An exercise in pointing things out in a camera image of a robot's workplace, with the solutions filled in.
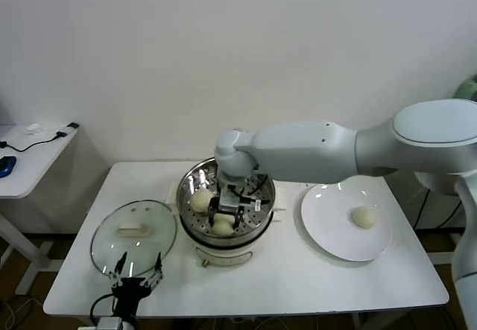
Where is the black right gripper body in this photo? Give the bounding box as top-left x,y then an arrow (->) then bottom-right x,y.
217,175 -> 245,215

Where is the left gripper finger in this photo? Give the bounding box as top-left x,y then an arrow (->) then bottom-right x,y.
145,252 -> 165,288
107,252 -> 127,288

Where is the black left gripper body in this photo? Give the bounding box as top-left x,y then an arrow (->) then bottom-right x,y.
111,276 -> 148,311

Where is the white steamed baozi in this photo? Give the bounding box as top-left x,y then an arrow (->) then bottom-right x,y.
189,190 -> 216,213
211,213 -> 236,237
350,206 -> 376,230

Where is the glass pot lid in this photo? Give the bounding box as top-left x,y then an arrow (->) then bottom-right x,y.
90,199 -> 178,276

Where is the steel steamer basket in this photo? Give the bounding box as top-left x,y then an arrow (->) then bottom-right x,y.
176,156 -> 277,242

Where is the white round plate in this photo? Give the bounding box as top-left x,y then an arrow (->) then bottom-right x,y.
297,183 -> 393,262

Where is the white side table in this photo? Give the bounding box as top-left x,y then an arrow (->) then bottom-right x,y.
0,124 -> 81,296

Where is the blue computer mouse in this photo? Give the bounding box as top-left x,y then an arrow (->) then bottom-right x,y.
0,156 -> 18,178

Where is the pale green appliance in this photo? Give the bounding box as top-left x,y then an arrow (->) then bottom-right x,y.
452,74 -> 477,102

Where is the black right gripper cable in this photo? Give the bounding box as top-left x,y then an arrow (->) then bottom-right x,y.
233,173 -> 270,199

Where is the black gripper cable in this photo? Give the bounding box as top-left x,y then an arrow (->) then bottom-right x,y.
233,173 -> 270,199
91,294 -> 116,320

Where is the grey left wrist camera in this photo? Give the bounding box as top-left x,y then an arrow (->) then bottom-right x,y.
97,317 -> 124,330

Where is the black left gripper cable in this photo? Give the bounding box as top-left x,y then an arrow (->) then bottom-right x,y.
91,294 -> 116,320

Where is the black cable with adapter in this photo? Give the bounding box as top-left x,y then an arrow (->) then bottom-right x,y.
0,122 -> 80,153

